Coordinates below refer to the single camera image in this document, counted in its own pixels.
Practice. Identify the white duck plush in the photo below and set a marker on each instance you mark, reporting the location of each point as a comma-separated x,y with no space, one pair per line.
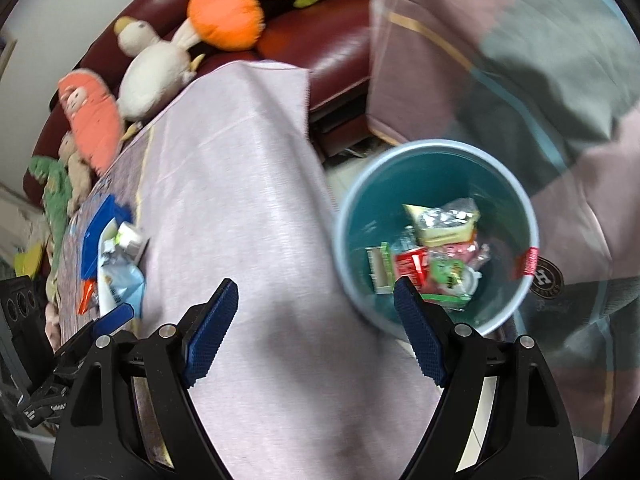
158,71

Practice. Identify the green snack wrapper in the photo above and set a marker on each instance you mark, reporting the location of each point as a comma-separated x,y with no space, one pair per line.
450,283

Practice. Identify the patchwork pink grey blanket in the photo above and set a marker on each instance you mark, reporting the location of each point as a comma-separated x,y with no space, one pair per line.
551,89

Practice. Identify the silver yellow snack wrapper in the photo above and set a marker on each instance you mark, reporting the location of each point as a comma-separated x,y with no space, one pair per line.
452,223

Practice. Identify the pink carrot plush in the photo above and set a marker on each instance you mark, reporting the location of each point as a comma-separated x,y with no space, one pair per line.
93,115

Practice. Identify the beige small plush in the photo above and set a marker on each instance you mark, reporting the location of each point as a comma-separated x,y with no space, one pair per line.
78,172

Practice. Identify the blue white snack packet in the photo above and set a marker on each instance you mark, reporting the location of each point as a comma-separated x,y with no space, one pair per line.
135,288

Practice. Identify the red snack wrapper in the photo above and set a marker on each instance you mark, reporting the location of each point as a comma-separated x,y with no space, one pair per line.
413,264

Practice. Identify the blue trash bin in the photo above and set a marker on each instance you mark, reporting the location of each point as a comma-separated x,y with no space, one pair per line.
372,227

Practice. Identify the white green pill bottle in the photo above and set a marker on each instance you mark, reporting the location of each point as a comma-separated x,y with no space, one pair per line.
131,240

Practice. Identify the green crocodile plush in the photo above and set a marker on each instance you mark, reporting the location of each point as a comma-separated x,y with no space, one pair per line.
57,192

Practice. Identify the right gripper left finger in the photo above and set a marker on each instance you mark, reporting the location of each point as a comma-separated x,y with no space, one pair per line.
130,415

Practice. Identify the orange round plush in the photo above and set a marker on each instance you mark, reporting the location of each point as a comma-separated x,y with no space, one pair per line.
229,25

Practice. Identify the orange foil snack bag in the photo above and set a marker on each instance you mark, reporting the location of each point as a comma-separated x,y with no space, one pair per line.
89,297

